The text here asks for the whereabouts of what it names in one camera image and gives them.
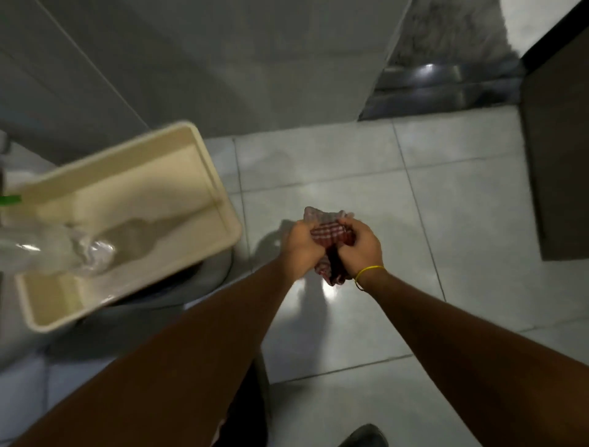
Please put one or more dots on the beige plastic tray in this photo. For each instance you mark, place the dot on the beige plastic tray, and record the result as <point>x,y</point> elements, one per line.
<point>124,221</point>

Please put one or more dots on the dark wooden door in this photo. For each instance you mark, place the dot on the dark wooden door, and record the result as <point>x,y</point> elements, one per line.
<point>559,152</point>

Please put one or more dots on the person's left hand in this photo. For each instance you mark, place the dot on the person's left hand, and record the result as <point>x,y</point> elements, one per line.
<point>299,252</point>

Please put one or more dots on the person's dark trousers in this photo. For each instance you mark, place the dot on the person's dark trousers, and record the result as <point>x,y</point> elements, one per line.
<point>246,410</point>

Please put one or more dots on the person's right fingers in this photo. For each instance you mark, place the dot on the person's right fingers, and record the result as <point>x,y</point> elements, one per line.
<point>349,229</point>

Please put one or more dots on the metal door threshold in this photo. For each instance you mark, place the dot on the metal door threshold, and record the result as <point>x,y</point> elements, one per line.
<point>441,90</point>

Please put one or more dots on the person's right forearm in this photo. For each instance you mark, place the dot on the person's right forearm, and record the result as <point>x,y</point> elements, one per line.
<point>483,368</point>

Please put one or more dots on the red checkered cloth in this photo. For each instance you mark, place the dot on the red checkered cloth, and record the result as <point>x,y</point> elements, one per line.
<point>332,239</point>

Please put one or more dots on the person's left forearm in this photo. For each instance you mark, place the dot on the person's left forearm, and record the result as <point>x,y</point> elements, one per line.
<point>175,368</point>

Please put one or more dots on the grey round bin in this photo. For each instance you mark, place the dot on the grey round bin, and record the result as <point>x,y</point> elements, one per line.
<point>193,285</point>

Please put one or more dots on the person's black shoe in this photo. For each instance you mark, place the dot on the person's black shoe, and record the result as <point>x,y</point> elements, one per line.
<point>364,436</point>

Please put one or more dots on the grey fluffy mat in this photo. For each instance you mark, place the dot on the grey fluffy mat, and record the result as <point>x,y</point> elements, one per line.
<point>453,30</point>

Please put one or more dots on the yellow wrist band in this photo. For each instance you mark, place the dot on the yellow wrist band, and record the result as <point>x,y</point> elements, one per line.
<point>364,274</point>

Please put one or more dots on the person's left fingers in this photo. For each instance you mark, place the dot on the person's left fingers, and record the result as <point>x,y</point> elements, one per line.
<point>312,228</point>

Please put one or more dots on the person's right hand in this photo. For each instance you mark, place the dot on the person's right hand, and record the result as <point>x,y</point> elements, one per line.
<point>363,251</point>

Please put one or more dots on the clear plastic bottle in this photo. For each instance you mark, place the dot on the clear plastic bottle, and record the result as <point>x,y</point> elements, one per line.
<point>60,251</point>

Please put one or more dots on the green plastic piece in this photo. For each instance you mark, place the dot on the green plastic piece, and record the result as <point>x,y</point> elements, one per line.
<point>10,200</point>

